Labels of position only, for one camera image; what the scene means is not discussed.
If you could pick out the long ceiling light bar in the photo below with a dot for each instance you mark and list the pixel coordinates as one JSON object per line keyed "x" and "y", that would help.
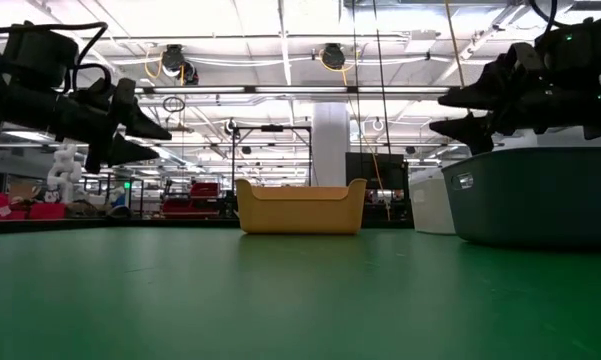
{"x": 300, "y": 89}

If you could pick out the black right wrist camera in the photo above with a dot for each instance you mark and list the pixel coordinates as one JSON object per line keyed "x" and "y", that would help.
{"x": 572, "y": 47}

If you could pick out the black gantry frame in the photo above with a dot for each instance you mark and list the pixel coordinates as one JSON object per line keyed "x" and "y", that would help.
{"x": 272, "y": 128}

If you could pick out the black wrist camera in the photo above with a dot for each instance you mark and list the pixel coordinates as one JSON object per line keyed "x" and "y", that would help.
{"x": 572, "y": 47}
{"x": 40, "y": 55}

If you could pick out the orange plastic bin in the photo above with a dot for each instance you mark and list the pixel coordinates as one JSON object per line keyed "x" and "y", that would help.
{"x": 300, "y": 210}

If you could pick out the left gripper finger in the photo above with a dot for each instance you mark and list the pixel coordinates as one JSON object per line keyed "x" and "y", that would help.
{"x": 135, "y": 120}
{"x": 120, "y": 150}

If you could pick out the red tool chest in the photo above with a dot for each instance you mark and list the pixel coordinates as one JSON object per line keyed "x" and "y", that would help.
{"x": 205, "y": 190}

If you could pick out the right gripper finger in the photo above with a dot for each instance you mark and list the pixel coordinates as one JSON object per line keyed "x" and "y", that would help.
{"x": 495, "y": 87}
{"x": 472, "y": 132}

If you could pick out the white round column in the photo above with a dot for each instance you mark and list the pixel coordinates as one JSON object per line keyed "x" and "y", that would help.
{"x": 330, "y": 145}

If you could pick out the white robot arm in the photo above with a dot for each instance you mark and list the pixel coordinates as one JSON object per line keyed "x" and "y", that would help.
{"x": 65, "y": 172}

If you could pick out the red storage bin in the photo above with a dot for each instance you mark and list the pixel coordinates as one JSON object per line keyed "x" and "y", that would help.
{"x": 47, "y": 211}

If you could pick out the black monitor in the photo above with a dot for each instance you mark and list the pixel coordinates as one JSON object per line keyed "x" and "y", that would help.
{"x": 395, "y": 170}

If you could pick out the red plastic crate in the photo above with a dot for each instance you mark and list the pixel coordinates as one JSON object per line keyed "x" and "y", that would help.
{"x": 2, "y": 200}

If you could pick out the white plastic bin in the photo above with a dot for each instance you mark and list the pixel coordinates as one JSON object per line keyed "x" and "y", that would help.
{"x": 430, "y": 205}

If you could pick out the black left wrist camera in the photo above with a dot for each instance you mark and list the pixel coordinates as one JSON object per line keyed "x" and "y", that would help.
{"x": 40, "y": 55}

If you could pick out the dark grey plastic bin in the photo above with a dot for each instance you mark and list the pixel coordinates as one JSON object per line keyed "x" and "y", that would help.
{"x": 540, "y": 200}

